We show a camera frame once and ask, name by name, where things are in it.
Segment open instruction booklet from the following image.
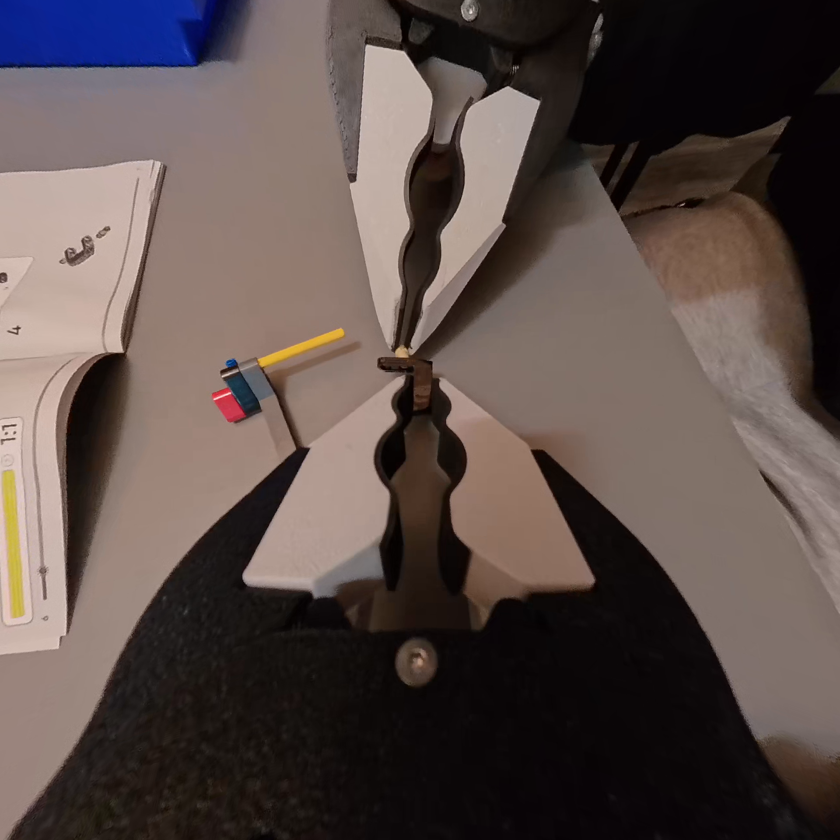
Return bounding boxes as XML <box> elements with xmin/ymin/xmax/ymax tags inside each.
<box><xmin>0</xmin><ymin>159</ymin><xmax>166</xmax><ymax>656</ymax></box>

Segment person's dark clothing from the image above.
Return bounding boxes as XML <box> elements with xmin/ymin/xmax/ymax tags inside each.
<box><xmin>784</xmin><ymin>98</ymin><xmax>840</xmax><ymax>408</ymax></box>

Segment grey lego beam with yellow axle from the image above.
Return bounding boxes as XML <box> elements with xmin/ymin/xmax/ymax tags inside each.
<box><xmin>211</xmin><ymin>328</ymin><xmax>345</xmax><ymax>460</ymax></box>

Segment blue plastic box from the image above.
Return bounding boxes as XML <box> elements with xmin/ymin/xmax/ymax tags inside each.
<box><xmin>0</xmin><ymin>0</ymin><xmax>250</xmax><ymax>68</ymax></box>

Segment black lego bracket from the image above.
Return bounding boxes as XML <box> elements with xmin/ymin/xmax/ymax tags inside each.
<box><xmin>377</xmin><ymin>356</ymin><xmax>434</xmax><ymax>414</ymax></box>

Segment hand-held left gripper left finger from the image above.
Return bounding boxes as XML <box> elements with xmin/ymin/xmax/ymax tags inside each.
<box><xmin>243</xmin><ymin>377</ymin><xmax>414</xmax><ymax>631</ymax></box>

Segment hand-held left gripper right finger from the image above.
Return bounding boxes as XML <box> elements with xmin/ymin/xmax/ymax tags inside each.
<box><xmin>430</xmin><ymin>377</ymin><xmax>597</xmax><ymax>630</ymax></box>

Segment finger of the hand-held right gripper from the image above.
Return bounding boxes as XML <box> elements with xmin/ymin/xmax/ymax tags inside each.
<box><xmin>350</xmin><ymin>42</ymin><xmax>437</xmax><ymax>349</ymax></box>
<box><xmin>400</xmin><ymin>87</ymin><xmax>543</xmax><ymax>349</ymax></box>

